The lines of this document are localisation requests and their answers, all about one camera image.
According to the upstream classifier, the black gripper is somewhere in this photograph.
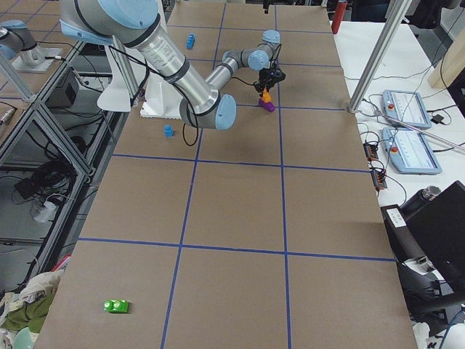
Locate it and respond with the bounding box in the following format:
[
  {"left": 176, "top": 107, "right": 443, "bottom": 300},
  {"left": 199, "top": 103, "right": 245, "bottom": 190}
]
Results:
[{"left": 253, "top": 0, "right": 275, "bottom": 97}]

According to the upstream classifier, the orange trapezoid block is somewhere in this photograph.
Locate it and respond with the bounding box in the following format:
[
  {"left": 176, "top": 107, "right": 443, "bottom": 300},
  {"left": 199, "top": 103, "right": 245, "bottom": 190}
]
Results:
[{"left": 262, "top": 90, "right": 272, "bottom": 103}]

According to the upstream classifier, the purple trapezoid block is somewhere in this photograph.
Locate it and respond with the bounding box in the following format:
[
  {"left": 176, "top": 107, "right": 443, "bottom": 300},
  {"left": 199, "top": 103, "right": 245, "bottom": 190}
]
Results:
[{"left": 258, "top": 98, "right": 275, "bottom": 113}]

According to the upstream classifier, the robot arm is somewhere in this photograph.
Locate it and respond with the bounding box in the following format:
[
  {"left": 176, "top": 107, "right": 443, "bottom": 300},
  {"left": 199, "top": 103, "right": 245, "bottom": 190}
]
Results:
[{"left": 60, "top": 0, "right": 281, "bottom": 130}]

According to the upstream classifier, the long blue four-stud block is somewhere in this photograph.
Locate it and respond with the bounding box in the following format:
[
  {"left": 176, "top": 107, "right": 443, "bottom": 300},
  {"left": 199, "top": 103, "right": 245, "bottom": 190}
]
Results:
[{"left": 186, "top": 33, "right": 195, "bottom": 49}]

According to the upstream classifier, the red cylinder bottle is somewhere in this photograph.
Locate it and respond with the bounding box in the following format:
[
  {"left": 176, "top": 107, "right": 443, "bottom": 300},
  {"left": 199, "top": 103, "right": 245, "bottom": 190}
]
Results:
[{"left": 331, "top": 0, "right": 348, "bottom": 34}]

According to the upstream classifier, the small blue block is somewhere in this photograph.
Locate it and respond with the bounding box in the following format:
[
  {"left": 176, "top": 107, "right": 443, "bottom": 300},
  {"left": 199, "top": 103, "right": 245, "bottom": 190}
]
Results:
[{"left": 164, "top": 124, "right": 174, "bottom": 137}]

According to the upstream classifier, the upper teach pendant tablet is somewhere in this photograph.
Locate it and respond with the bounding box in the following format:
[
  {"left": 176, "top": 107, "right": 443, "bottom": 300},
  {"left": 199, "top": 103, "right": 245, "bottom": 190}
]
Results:
[{"left": 382, "top": 89, "right": 432, "bottom": 129}]

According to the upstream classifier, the teach pendant tablet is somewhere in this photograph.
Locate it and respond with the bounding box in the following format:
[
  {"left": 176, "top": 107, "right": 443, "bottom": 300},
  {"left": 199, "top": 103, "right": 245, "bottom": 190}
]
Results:
[
  {"left": 382, "top": 89, "right": 432, "bottom": 129},
  {"left": 381, "top": 127, "right": 442, "bottom": 175}
]

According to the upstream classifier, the lower teach pendant tablet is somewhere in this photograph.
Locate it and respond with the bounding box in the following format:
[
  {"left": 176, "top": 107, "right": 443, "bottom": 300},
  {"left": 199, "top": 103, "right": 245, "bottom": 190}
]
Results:
[{"left": 381, "top": 127, "right": 442, "bottom": 175}]

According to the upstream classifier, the brown paper table mat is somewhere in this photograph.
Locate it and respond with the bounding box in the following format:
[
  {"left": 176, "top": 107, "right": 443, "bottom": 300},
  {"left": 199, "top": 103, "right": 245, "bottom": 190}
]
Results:
[{"left": 36, "top": 2, "right": 416, "bottom": 348}]

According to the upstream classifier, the green two-stud block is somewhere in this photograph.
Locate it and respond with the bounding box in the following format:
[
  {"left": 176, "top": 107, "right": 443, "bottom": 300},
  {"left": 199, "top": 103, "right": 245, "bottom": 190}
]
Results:
[{"left": 103, "top": 299, "right": 130, "bottom": 313}]

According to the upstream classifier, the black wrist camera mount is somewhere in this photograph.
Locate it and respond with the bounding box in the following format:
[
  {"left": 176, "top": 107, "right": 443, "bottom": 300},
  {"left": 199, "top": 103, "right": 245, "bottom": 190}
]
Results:
[{"left": 272, "top": 69, "right": 286, "bottom": 84}]

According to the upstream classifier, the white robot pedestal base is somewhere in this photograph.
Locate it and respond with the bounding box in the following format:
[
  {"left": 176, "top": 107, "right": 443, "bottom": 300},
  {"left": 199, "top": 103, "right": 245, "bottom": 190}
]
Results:
[{"left": 140, "top": 74, "right": 182, "bottom": 120}]

